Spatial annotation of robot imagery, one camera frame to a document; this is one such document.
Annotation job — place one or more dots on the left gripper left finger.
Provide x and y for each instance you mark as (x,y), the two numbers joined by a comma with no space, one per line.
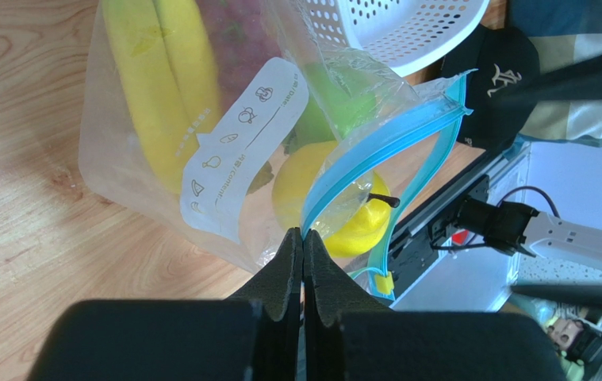
(251,335)

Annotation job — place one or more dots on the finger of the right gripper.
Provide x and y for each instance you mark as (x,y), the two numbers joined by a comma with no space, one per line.
(577,82)

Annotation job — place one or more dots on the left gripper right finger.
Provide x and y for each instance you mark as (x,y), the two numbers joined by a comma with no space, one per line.
(352,336)

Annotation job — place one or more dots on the yellow pear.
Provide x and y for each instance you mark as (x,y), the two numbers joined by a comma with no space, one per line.
(353,223)

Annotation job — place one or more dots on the clear zip top bag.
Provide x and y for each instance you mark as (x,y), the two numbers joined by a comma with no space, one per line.
(225,205)

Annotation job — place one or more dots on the green lime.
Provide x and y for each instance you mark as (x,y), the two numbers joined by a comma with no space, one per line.
(342,101)

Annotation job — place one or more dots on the yellow banana bunch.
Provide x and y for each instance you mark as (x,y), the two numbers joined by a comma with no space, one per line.
(169,77)

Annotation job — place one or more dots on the red grape bunch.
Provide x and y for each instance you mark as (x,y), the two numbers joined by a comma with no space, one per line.
(241,43)

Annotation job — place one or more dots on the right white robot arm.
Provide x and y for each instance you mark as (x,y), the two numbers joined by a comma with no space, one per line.
(515,227)

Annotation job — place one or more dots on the striped blue yellow pillow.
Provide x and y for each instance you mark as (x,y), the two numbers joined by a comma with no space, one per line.
(567,36)

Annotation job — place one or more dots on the black baseball cap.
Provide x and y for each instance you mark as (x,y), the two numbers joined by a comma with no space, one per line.
(487,127)

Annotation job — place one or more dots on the white plastic basket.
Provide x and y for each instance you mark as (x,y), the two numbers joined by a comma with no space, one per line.
(406,35)

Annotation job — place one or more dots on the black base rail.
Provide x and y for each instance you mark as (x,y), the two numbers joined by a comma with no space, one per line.
(426,276)

